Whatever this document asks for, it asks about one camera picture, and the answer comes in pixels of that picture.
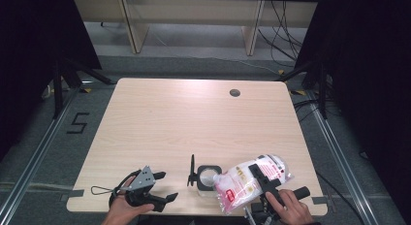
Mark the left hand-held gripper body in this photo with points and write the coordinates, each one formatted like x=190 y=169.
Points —
x=143 y=181

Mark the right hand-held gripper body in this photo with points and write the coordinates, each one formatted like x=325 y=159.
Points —
x=269 y=191

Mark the red and white sugar bag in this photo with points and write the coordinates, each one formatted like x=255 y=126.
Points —
x=239 y=186

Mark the glass jar with black lid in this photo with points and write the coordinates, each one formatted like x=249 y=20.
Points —
x=209 y=178

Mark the person's right hand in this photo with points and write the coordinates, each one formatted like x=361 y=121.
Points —
x=290 y=208

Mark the person's left hand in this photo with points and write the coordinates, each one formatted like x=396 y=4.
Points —
x=124 y=212

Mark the grey tape strip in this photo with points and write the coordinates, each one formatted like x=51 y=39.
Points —
x=320 y=200
x=75 y=194

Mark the yellow floor tape piece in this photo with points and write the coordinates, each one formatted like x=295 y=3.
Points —
x=85 y=90
x=281 y=71
x=299 y=92

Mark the black metal stand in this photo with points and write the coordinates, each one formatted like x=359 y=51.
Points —
x=321 y=89
x=58 y=89

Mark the black curtain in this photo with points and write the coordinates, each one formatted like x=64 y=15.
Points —
x=371 y=73
x=32 y=57

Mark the light wooden shelf unit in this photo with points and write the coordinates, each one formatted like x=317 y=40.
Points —
x=194 y=8

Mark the metal floor rail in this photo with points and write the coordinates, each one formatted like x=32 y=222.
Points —
x=336 y=154
x=42 y=144

